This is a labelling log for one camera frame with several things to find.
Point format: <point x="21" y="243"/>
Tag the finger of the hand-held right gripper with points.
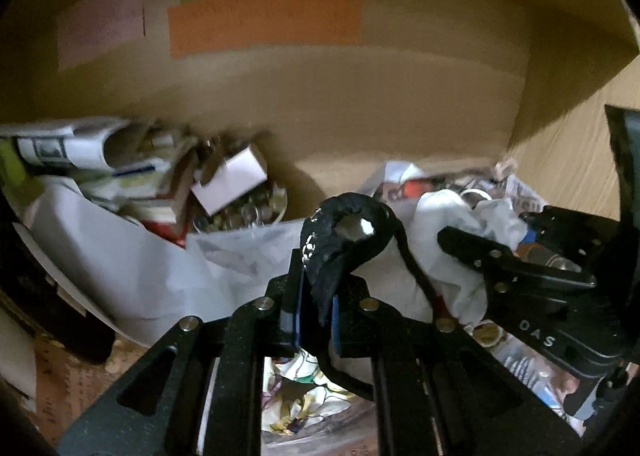
<point x="570" y="231"/>
<point x="480" y="256"/>

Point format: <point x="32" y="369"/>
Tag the clear bowl of coins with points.
<point x="250" y="216"/>

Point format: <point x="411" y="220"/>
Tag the small white carton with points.
<point x="231" y="181"/>

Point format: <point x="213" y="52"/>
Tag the colourful printed wrapper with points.
<point x="295" y="386"/>

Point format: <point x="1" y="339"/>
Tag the white cloth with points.
<point x="429" y="217"/>

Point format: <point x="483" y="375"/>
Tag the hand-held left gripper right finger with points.
<point x="336" y="327"/>

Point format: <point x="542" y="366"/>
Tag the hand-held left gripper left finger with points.
<point x="299" y="317"/>

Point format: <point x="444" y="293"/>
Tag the red and white packet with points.
<point x="160" y="221"/>

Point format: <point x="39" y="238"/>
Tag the rolled newspaper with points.
<point x="60" y="146"/>

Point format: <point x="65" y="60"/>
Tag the large cardboard box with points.
<point x="350" y="86"/>

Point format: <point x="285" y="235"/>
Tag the pink paper label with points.
<point x="100" y="26"/>

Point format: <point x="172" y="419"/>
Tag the orange paper label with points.
<point x="265" y="21"/>

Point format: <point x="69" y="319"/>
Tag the dark object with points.
<point x="45" y="296"/>

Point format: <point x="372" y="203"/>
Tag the crumpled newspaper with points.
<point x="515" y="191"/>

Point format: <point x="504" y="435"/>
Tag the large white paper sheet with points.
<point x="125" y="266"/>

